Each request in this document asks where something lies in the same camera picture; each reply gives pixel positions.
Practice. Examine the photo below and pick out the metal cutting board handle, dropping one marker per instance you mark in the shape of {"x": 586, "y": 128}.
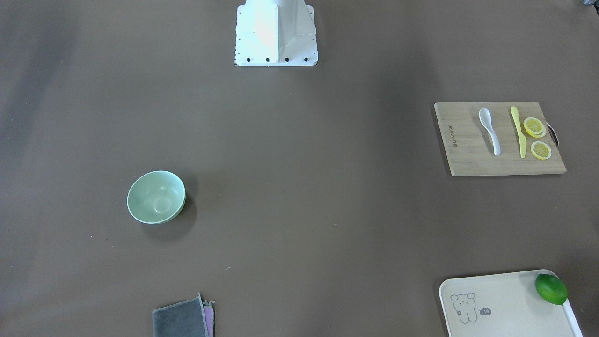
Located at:
{"x": 553, "y": 135}

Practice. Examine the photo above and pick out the bamboo cutting board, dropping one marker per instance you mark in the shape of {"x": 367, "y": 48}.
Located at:
{"x": 469, "y": 149}

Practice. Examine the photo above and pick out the grey folded cloth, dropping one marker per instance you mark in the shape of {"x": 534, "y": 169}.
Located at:
{"x": 183, "y": 319}

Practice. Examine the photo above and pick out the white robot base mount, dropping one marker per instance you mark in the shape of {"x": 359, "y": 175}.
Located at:
{"x": 275, "y": 33}

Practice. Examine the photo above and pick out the cream rabbit tray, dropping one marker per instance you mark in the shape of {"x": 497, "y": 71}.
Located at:
{"x": 503, "y": 305}

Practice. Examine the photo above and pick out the light green bowl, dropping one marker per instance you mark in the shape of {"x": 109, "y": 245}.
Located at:
{"x": 156, "y": 197}

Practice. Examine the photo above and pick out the lower lemon slice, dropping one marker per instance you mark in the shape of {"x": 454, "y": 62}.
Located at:
{"x": 541, "y": 150}

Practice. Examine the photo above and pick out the upper lemon slice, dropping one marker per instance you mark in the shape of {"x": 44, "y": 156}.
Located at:
{"x": 534, "y": 127}

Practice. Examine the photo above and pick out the pink folded cloth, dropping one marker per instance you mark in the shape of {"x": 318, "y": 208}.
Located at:
{"x": 209, "y": 313}

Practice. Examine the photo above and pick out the green lime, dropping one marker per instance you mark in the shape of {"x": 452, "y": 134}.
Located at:
{"x": 551, "y": 289}

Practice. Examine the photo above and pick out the yellow plastic knife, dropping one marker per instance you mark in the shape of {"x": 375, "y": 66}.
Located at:
{"x": 518, "y": 127}

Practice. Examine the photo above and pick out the white ceramic spoon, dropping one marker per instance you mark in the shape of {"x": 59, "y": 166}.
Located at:
{"x": 486, "y": 121}

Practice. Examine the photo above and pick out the lemon slice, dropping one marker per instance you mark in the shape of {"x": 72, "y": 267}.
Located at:
{"x": 541, "y": 150}
{"x": 534, "y": 127}

